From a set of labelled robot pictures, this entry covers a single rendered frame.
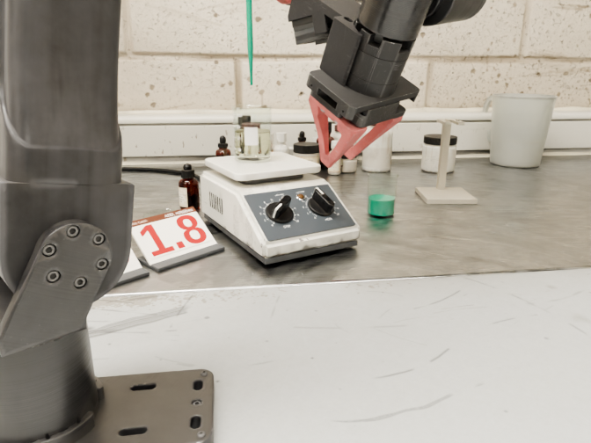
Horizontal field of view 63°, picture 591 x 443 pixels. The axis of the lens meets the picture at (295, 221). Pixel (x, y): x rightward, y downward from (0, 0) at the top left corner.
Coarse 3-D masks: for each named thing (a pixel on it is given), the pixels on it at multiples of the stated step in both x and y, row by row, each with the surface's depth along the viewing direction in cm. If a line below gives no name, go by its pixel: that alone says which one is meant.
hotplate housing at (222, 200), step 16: (208, 176) 64; (224, 176) 63; (288, 176) 61; (304, 176) 64; (208, 192) 64; (224, 192) 59; (240, 192) 56; (256, 192) 57; (208, 208) 65; (224, 208) 60; (240, 208) 55; (224, 224) 61; (240, 224) 56; (256, 224) 53; (240, 240) 58; (256, 240) 53; (288, 240) 53; (304, 240) 54; (320, 240) 55; (336, 240) 56; (352, 240) 58; (256, 256) 54; (272, 256) 53; (288, 256) 54; (304, 256) 55
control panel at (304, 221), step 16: (272, 192) 57; (288, 192) 58; (304, 192) 59; (256, 208) 55; (304, 208) 57; (336, 208) 58; (272, 224) 54; (288, 224) 54; (304, 224) 55; (320, 224) 56; (336, 224) 56; (352, 224) 57; (272, 240) 52
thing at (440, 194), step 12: (444, 120) 77; (456, 120) 77; (444, 132) 79; (444, 144) 80; (444, 156) 81; (444, 168) 81; (444, 180) 82; (420, 192) 81; (432, 192) 80; (444, 192) 80; (456, 192) 80; (468, 192) 80
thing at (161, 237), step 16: (144, 224) 55; (160, 224) 56; (176, 224) 57; (192, 224) 58; (144, 240) 53; (160, 240) 54; (176, 240) 55; (192, 240) 57; (208, 240) 58; (160, 256) 53
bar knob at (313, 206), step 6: (318, 192) 57; (324, 192) 57; (312, 198) 58; (318, 198) 57; (324, 198) 56; (312, 204) 57; (318, 204) 57; (324, 204) 56; (330, 204) 56; (312, 210) 57; (318, 210) 57; (324, 210) 57; (330, 210) 56
